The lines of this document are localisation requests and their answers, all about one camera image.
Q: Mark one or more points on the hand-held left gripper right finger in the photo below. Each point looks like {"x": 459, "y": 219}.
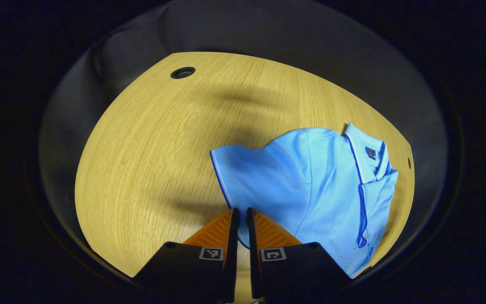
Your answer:
{"x": 252, "y": 240}

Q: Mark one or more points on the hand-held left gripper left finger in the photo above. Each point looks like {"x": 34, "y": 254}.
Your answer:
{"x": 233, "y": 236}

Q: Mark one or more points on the light blue T-shirt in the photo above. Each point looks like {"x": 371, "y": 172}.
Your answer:
{"x": 310, "y": 181}

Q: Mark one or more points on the black backdrop cloth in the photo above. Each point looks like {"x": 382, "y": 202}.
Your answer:
{"x": 268, "y": 33}

